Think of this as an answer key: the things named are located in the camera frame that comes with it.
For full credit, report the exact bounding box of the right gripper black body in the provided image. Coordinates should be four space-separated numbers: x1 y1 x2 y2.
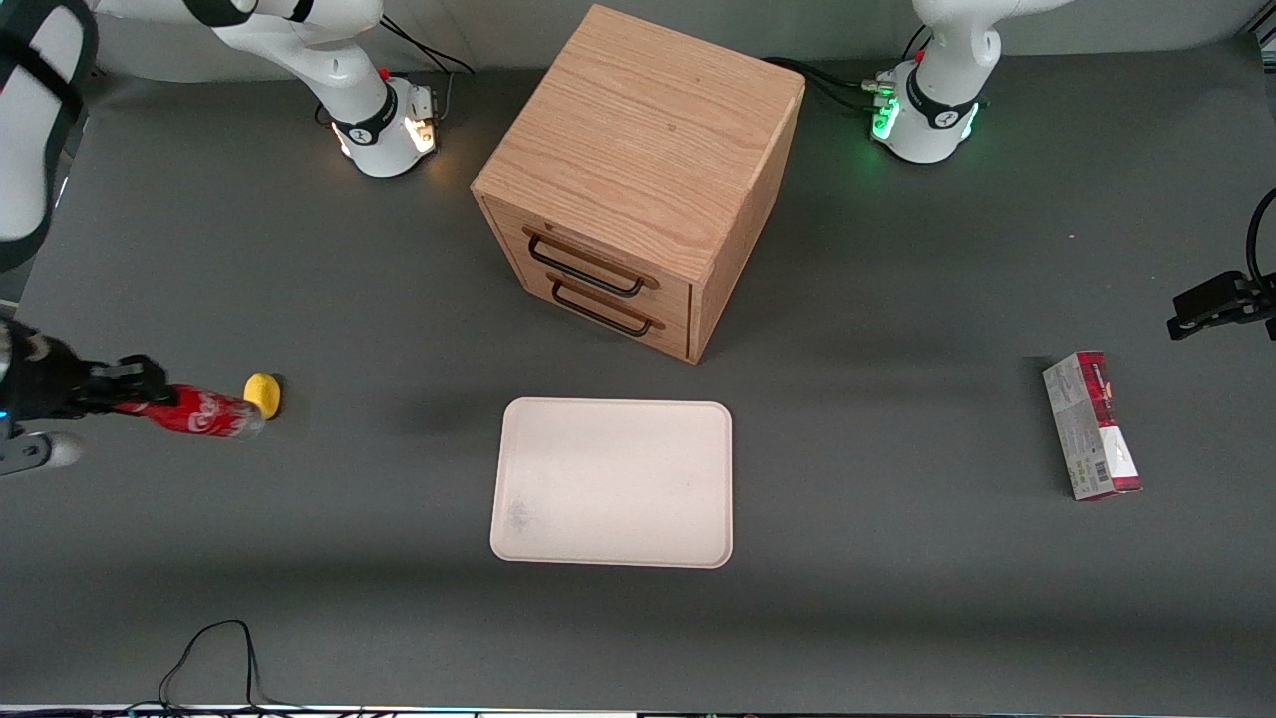
0 319 113 424

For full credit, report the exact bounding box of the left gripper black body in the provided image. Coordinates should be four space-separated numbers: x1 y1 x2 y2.
1244 275 1276 343

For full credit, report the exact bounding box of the red coke bottle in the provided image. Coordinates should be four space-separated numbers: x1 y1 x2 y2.
113 383 268 441

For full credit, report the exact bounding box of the white rectangular tray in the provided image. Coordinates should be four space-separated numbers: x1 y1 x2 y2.
489 396 735 570

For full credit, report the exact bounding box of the small yellow lemon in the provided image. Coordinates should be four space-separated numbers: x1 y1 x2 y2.
243 372 283 420

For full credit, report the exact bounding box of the red plaid cardboard box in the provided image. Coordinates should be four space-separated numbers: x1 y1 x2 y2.
1042 350 1143 501

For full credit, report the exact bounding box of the wooden drawer cabinet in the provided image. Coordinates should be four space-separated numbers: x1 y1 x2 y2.
471 3 806 366

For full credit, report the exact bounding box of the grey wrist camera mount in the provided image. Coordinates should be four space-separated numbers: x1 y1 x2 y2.
0 430 84 477

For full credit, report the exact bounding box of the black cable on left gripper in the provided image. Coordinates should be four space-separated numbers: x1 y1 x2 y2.
1245 187 1276 290

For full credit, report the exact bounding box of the thin black looped cable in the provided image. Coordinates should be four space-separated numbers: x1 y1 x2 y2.
125 619 365 715

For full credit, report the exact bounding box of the black cable at right arm base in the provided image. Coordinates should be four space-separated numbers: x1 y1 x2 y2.
379 14 477 111

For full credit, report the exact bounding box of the black cable at arm base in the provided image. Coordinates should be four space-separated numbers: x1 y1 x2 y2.
379 14 477 111
763 24 933 113

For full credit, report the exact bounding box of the black cable at left arm base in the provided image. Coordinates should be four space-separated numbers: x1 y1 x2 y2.
763 24 933 113

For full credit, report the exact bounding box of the wooden drawer with black handle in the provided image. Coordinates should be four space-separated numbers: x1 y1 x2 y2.
496 254 693 363
483 197 695 322

